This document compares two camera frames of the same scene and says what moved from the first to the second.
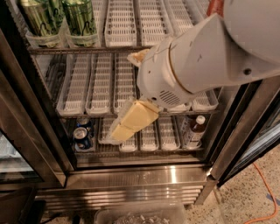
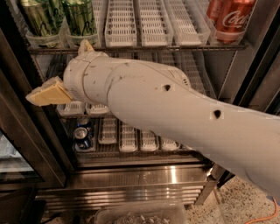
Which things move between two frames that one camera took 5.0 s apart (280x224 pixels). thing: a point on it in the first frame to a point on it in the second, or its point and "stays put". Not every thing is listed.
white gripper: [156, 77] to [73, 76]
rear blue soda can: [83, 122] stays put
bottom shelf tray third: [129, 145] stays put
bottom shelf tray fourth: [150, 137] stays put
